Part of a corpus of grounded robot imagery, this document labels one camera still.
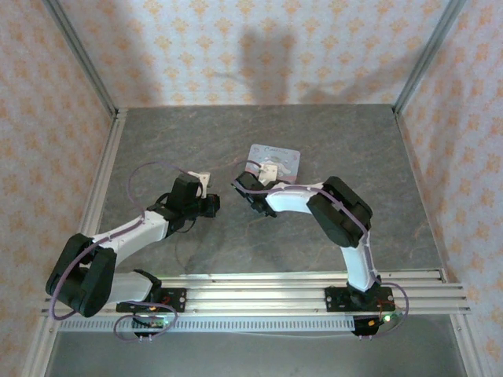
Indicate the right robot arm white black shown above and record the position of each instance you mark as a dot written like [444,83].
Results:
[338,212]

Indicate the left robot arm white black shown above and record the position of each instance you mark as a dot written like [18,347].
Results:
[129,235]

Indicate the pastel cartoon bunny tin box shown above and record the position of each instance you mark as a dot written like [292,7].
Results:
[277,151]

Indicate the aluminium table side rail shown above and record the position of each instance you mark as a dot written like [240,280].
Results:
[102,176]
[428,220]

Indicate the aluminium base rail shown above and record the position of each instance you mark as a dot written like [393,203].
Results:
[255,292]

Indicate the aluminium frame post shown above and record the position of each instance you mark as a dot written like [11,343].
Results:
[80,55]
[428,55]

